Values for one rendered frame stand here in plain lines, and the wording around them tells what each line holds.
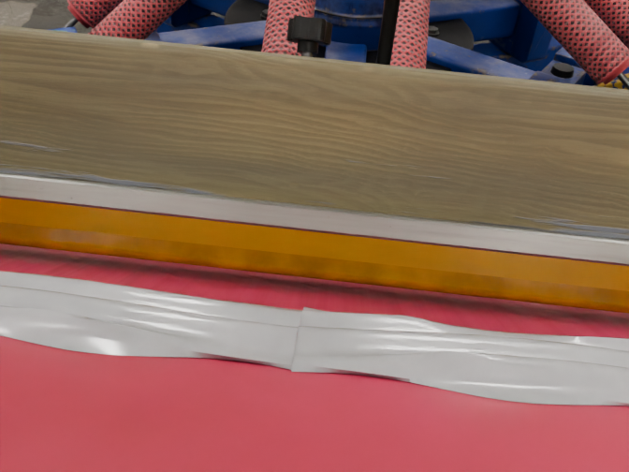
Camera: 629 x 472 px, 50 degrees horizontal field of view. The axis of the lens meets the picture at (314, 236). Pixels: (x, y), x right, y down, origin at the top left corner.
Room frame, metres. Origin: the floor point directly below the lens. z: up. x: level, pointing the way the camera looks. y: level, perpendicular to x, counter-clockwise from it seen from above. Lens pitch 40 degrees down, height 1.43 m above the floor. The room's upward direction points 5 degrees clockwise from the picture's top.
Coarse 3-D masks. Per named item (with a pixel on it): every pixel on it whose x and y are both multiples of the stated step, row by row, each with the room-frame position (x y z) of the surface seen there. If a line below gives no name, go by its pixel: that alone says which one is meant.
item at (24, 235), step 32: (0, 224) 0.24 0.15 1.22; (128, 256) 0.23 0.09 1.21; (160, 256) 0.23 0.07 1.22; (192, 256) 0.23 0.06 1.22; (224, 256) 0.23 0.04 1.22; (256, 256) 0.23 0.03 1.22; (288, 256) 0.23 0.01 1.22; (416, 288) 0.23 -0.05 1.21; (448, 288) 0.23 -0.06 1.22; (480, 288) 0.23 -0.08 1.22; (512, 288) 0.23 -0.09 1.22; (544, 288) 0.23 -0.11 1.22; (576, 288) 0.23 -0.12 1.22
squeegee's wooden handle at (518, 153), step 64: (0, 64) 0.27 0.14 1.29; (64, 64) 0.27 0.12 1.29; (128, 64) 0.27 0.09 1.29; (192, 64) 0.27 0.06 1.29; (256, 64) 0.27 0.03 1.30; (320, 64) 0.27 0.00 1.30; (0, 128) 0.25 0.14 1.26; (64, 128) 0.25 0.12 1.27; (128, 128) 0.25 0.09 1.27; (192, 128) 0.26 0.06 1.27; (256, 128) 0.26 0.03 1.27; (320, 128) 0.26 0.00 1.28; (384, 128) 0.26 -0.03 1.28; (448, 128) 0.26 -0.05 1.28; (512, 128) 0.26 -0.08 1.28; (576, 128) 0.26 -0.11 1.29; (192, 192) 0.24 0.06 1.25; (256, 192) 0.24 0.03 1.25; (320, 192) 0.24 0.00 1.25; (384, 192) 0.24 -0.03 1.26; (448, 192) 0.24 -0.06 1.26; (512, 192) 0.24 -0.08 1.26; (576, 192) 0.24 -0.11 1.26
